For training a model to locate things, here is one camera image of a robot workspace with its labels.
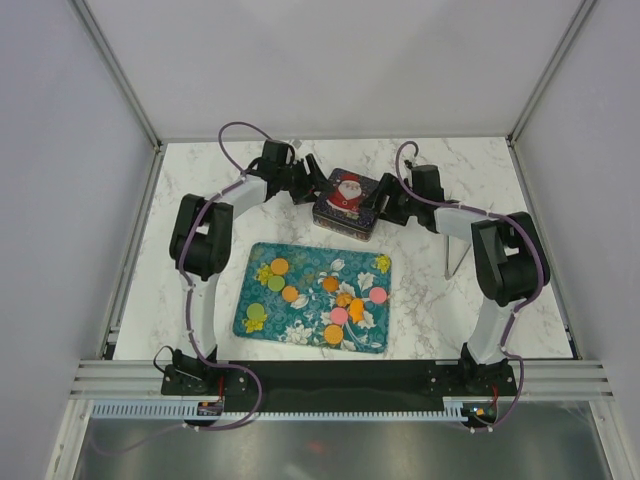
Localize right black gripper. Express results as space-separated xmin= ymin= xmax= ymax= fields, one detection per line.
xmin=358 ymin=173 xmax=421 ymax=227

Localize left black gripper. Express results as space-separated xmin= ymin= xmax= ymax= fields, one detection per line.
xmin=278 ymin=156 xmax=336 ymax=207

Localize gold tin lid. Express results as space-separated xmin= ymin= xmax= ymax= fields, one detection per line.
xmin=312 ymin=168 xmax=378 ymax=212

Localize square cookie tin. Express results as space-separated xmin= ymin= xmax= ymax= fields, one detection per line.
xmin=312 ymin=208 xmax=378 ymax=242

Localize metal tongs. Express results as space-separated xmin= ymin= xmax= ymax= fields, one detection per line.
xmin=444 ymin=236 xmax=471 ymax=280

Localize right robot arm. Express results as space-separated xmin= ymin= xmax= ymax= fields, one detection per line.
xmin=362 ymin=165 xmax=550 ymax=395

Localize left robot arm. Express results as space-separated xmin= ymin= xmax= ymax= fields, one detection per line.
xmin=161 ymin=140 xmax=330 ymax=396

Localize orange round cookie top left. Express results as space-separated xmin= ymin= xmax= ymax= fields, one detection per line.
xmin=270 ymin=258 xmax=289 ymax=276

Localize orange round cookie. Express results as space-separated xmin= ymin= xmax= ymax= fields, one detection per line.
xmin=281 ymin=286 xmax=299 ymax=303
xmin=323 ymin=324 xmax=344 ymax=345
xmin=270 ymin=258 xmax=289 ymax=276

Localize pink round cookie right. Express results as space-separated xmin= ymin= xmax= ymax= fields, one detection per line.
xmin=368 ymin=287 xmax=388 ymax=305

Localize pink round cookie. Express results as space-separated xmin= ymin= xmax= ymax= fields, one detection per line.
xmin=368 ymin=287 xmax=388 ymax=305
xmin=330 ymin=307 xmax=349 ymax=325

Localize orange round cookie mid right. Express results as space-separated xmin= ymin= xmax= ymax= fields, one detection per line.
xmin=335 ymin=292 xmax=353 ymax=308

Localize teal floral tray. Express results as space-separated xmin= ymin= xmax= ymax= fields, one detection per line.
xmin=232 ymin=242 xmax=392 ymax=354

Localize green round cookie upper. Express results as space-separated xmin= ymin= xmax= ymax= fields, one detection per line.
xmin=267 ymin=275 xmax=286 ymax=292

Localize green round cookie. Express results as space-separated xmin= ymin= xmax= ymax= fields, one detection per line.
xmin=267 ymin=275 xmax=286 ymax=292
xmin=247 ymin=303 xmax=266 ymax=321

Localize orange flower cookie lower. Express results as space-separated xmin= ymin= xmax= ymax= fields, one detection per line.
xmin=348 ymin=298 xmax=365 ymax=324

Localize orange round cookie left centre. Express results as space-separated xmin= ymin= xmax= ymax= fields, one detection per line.
xmin=281 ymin=286 xmax=299 ymax=303

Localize pink round cookie lower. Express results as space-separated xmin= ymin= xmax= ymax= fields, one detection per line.
xmin=330 ymin=307 xmax=349 ymax=325

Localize orange round cookie bottom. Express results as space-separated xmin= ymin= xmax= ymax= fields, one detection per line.
xmin=323 ymin=324 xmax=344 ymax=345

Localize green round cookie lower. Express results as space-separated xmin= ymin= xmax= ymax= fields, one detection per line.
xmin=247 ymin=303 xmax=266 ymax=321

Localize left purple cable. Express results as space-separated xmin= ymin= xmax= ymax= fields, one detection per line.
xmin=152 ymin=122 xmax=264 ymax=431

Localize black mounting base plate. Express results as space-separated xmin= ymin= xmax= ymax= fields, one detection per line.
xmin=159 ymin=358 xmax=519 ymax=415

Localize white cable duct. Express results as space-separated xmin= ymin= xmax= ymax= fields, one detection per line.
xmin=90 ymin=399 xmax=468 ymax=422

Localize aluminium frame rail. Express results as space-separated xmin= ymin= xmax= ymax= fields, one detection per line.
xmin=69 ymin=360 xmax=613 ymax=400

